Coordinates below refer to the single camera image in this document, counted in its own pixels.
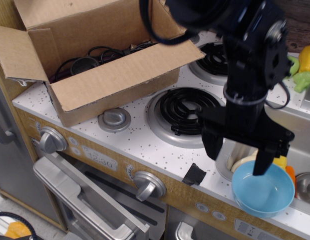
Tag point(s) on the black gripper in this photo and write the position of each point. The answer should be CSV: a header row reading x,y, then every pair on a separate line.
x,y
249,125

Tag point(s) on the light blue plastic bowl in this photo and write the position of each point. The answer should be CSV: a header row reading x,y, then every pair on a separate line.
x,y
262,196

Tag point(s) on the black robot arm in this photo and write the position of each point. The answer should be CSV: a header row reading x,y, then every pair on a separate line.
x,y
254,34

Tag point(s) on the cream toy detergent bottle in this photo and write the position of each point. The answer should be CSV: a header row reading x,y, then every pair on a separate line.
x,y
241,160

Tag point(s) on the yellow toy corn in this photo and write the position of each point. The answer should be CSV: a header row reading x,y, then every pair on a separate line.
x,y
280,162

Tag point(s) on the black tape piece front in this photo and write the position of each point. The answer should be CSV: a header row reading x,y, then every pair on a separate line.
x,y
194,176

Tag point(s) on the orange toy carrot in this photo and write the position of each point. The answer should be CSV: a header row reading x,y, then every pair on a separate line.
x,y
291,172

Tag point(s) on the silver metal sink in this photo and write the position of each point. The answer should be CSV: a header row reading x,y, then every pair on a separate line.
x,y
298,155

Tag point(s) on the front black stove burner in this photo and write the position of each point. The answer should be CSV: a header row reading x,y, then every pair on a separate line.
x,y
172,115

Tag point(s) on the black stove burner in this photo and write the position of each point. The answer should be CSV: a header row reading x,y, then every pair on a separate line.
x,y
213,67
172,115

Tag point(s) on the rear black stove burner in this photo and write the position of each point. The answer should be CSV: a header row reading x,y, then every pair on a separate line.
x,y
213,67

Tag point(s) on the right silver oven knob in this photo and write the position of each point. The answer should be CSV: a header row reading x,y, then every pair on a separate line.
x,y
148,185

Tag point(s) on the silver oven knob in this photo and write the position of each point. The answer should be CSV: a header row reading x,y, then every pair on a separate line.
x,y
51,140
148,185

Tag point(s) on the green toy broccoli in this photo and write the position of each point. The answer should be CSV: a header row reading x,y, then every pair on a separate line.
x,y
302,81

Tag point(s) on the green toy pear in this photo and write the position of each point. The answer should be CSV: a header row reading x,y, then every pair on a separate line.
x,y
294,65

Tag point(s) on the yellow toy bell pepper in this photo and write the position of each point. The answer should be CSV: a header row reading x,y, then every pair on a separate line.
x,y
304,59

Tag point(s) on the silver countertop knob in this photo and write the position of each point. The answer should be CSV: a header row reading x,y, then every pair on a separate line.
x,y
114,120

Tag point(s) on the oven clock display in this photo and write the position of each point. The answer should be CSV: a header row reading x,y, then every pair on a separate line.
x,y
100,158

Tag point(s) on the silver oven door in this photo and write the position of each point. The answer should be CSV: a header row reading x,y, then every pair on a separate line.
x,y
98,206

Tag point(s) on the open cardboard box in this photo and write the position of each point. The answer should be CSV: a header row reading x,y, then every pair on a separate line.
x,y
93,55

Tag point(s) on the left silver oven knob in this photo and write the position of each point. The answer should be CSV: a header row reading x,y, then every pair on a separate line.
x,y
51,140

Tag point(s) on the orange object on floor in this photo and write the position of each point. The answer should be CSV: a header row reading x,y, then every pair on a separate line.
x,y
17,230

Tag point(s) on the grey dishwasher door handle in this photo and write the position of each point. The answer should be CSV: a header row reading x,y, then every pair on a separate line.
x,y
184,231

